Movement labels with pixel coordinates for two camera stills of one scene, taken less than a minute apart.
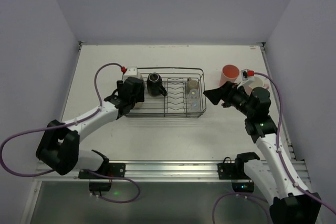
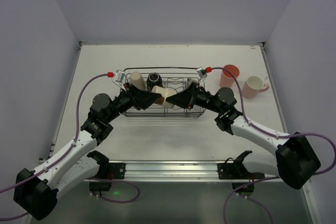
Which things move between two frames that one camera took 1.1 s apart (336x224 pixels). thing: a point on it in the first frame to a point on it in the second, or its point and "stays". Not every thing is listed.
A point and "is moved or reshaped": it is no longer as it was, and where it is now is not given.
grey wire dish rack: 171,92 stays
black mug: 154,85 stays
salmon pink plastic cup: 229,72 stays
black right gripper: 227,94 to 192,95
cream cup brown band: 138,105 is moved or reshaped
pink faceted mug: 259,82 stays
